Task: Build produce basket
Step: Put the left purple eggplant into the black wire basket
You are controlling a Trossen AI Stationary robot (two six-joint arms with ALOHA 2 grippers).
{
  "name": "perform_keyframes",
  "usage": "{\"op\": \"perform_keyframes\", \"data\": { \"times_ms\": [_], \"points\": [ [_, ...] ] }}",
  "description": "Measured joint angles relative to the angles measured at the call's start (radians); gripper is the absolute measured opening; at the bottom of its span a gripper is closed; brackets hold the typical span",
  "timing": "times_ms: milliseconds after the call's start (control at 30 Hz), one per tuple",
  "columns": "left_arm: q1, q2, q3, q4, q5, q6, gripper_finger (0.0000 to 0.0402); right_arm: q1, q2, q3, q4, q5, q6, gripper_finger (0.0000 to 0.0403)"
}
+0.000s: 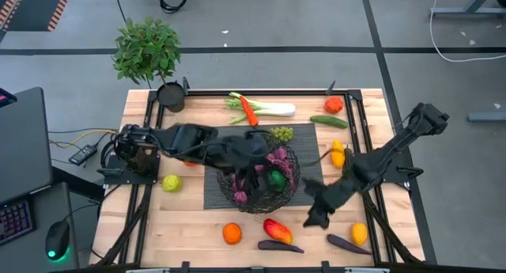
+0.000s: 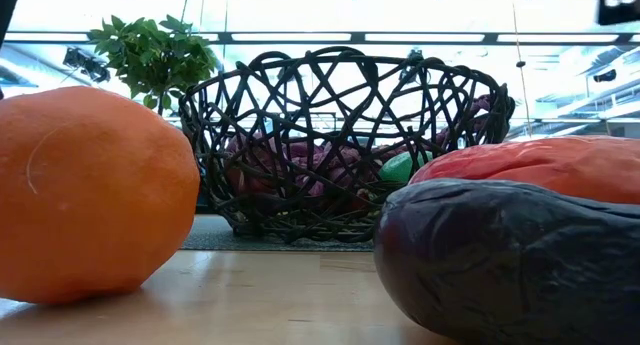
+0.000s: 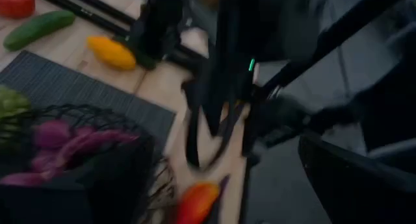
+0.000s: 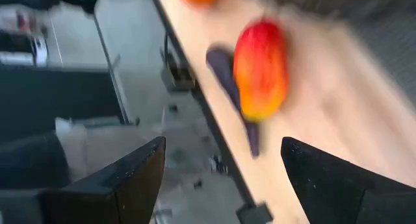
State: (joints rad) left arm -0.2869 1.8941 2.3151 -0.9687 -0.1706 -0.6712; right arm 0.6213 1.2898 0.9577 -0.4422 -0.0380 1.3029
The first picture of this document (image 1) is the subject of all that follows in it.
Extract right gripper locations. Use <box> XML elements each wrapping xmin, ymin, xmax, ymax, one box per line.
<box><xmin>302</xmin><ymin>173</ymin><xmax>363</xmax><ymax>229</ymax></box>

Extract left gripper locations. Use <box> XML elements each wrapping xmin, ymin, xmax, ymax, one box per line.
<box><xmin>213</xmin><ymin>131</ymin><xmax>276</xmax><ymax>205</ymax></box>

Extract green bell pepper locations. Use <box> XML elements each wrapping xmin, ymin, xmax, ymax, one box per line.
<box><xmin>267</xmin><ymin>169</ymin><xmax>288</xmax><ymax>193</ymax></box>

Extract purple beet bunch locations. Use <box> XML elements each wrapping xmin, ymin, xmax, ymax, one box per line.
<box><xmin>228</xmin><ymin>146</ymin><xmax>298</xmax><ymax>206</ymax></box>

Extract red yellow mango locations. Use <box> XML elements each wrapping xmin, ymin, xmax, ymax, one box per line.
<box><xmin>262</xmin><ymin>218</ymin><xmax>294</xmax><ymax>245</ymax></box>

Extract dark purple eggplant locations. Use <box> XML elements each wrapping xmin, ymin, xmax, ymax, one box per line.
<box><xmin>326</xmin><ymin>233</ymin><xmax>373</xmax><ymax>256</ymax></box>
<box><xmin>257</xmin><ymin>239</ymin><xmax>305</xmax><ymax>255</ymax></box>

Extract yellow lemon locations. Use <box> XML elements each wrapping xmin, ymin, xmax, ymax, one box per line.
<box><xmin>350</xmin><ymin>222</ymin><xmax>368</xmax><ymax>247</ymax></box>

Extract yellow orange bell pepper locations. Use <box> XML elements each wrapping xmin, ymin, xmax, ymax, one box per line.
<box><xmin>330</xmin><ymin>139</ymin><xmax>346</xmax><ymax>169</ymax></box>

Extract orange fruit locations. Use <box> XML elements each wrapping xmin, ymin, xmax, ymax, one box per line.
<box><xmin>221</xmin><ymin>222</ymin><xmax>243</xmax><ymax>246</ymax></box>

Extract green grape bunch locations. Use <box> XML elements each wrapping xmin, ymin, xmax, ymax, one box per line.
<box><xmin>270</xmin><ymin>125</ymin><xmax>295</xmax><ymax>144</ymax></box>

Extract red orange carrot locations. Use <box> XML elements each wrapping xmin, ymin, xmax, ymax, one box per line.
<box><xmin>240</xmin><ymin>95</ymin><xmax>260</xmax><ymax>127</ymax></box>

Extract green cucumber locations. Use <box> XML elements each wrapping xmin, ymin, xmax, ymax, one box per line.
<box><xmin>309</xmin><ymin>114</ymin><xmax>349</xmax><ymax>130</ymax></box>

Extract lime green apple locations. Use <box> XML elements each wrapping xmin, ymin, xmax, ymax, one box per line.
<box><xmin>161</xmin><ymin>174</ymin><xmax>183</xmax><ymax>194</ymax></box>

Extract small orange pumpkin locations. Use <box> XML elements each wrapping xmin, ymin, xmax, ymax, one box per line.
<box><xmin>323</xmin><ymin>95</ymin><xmax>345</xmax><ymax>115</ymax></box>

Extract grey woven placemat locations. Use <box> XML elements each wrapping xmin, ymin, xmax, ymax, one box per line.
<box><xmin>202</xmin><ymin>123</ymin><xmax>328</xmax><ymax>210</ymax></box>

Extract black plant pot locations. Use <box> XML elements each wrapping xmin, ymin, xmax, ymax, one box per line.
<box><xmin>156</xmin><ymin>81</ymin><xmax>187</xmax><ymax>113</ymax></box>

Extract green leafy plant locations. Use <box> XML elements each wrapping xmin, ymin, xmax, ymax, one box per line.
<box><xmin>111</xmin><ymin>15</ymin><xmax>183</xmax><ymax>86</ymax></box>

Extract black power adapter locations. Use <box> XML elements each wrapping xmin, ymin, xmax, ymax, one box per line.
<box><xmin>67</xmin><ymin>143</ymin><xmax>98</xmax><ymax>166</ymax></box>

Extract grey metal floor foot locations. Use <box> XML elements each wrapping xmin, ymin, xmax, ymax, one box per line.
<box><xmin>467</xmin><ymin>112</ymin><xmax>506</xmax><ymax>123</ymax></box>

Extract black computer mouse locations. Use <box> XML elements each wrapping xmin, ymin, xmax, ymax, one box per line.
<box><xmin>44</xmin><ymin>219</ymin><xmax>72</xmax><ymax>263</ymax></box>

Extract grey metal desk leg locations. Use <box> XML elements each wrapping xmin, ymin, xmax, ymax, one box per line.
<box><xmin>429</xmin><ymin>0</ymin><xmax>506</xmax><ymax>19</ymax></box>

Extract dark grey monitor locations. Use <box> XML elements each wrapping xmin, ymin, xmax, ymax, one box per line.
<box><xmin>0</xmin><ymin>86</ymin><xmax>55</xmax><ymax>206</ymax></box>

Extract backlit keyboard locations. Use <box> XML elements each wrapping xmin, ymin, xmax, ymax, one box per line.
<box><xmin>0</xmin><ymin>199</ymin><xmax>36</xmax><ymax>247</ymax></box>

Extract grey side desk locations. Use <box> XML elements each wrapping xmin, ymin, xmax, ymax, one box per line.
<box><xmin>0</xmin><ymin>181</ymin><xmax>80</xmax><ymax>273</ymax></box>

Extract orange striped floor mat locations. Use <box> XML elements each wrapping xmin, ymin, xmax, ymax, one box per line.
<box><xmin>0</xmin><ymin>0</ymin><xmax>75</xmax><ymax>32</ymax></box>

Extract dark woven wire basket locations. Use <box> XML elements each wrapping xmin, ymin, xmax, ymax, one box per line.
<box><xmin>215</xmin><ymin>132</ymin><xmax>301</xmax><ymax>215</ymax></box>

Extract black aluminium table frame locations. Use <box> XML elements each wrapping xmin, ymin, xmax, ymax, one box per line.
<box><xmin>89</xmin><ymin>79</ymin><xmax>427</xmax><ymax>273</ymax></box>

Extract black coiled cable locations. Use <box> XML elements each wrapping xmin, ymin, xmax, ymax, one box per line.
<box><xmin>159</xmin><ymin>0</ymin><xmax>189</xmax><ymax>15</ymax></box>

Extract white floor cable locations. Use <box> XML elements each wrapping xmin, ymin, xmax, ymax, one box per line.
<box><xmin>429</xmin><ymin>0</ymin><xmax>506</xmax><ymax>63</ymax></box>

